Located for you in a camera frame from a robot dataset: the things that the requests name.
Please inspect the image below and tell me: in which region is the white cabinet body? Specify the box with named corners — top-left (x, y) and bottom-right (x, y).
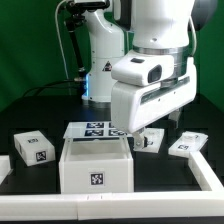
top-left (59, 137), bottom-right (134, 194)

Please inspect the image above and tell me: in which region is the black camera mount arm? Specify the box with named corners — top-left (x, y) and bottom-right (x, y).
top-left (60, 0), bottom-right (110, 81)

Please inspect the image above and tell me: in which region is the white U-shaped obstacle fence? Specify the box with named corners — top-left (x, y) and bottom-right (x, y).
top-left (0, 152), bottom-right (224, 221)

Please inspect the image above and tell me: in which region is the white cabinet door panel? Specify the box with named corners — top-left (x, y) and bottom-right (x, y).
top-left (168, 131), bottom-right (208, 158)
top-left (134, 128), bottom-right (164, 153)

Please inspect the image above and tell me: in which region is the small white cabinet top box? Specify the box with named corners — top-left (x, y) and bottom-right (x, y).
top-left (14, 130), bottom-right (55, 166)

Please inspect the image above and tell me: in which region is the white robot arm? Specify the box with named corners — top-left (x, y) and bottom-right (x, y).
top-left (83, 0), bottom-right (217, 149)

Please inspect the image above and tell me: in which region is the white cable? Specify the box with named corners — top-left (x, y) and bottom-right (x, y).
top-left (54, 0), bottom-right (70, 80)

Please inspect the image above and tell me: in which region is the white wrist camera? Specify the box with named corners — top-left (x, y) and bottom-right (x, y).
top-left (111, 51), bottom-right (174, 86)

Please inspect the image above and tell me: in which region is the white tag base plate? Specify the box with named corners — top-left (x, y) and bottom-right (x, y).
top-left (63, 121), bottom-right (125, 139)

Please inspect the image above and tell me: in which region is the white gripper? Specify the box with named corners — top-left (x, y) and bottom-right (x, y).
top-left (111, 57), bottom-right (197, 149)

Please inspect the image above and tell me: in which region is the black cable bundle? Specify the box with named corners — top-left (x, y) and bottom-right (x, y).
top-left (21, 78), bottom-right (84, 98)

